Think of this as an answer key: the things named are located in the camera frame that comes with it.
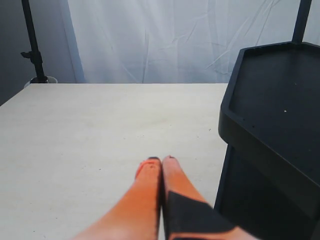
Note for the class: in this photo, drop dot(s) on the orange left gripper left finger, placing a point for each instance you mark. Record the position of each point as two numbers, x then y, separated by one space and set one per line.
136 215

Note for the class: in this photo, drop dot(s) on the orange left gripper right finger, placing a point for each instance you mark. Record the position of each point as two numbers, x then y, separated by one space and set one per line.
187 215

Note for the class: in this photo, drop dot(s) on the black shelf rack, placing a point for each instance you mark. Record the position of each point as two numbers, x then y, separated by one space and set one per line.
270 119

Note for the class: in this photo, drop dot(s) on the black light stand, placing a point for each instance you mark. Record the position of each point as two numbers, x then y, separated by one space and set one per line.
34 55

